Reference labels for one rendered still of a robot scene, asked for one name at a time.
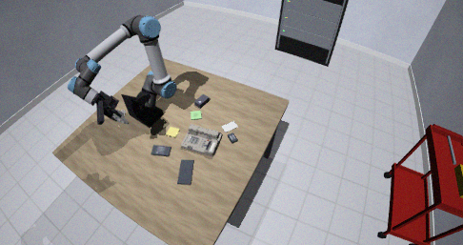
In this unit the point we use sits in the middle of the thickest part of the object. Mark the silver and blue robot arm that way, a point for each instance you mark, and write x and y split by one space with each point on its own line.
143 26

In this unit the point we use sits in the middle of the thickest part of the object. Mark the white sheet of paper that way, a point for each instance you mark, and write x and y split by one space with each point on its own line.
229 126

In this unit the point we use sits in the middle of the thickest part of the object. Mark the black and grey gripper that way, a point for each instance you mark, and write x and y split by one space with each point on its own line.
109 109

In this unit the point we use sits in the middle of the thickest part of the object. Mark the light green sticky note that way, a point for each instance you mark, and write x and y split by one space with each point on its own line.
196 115

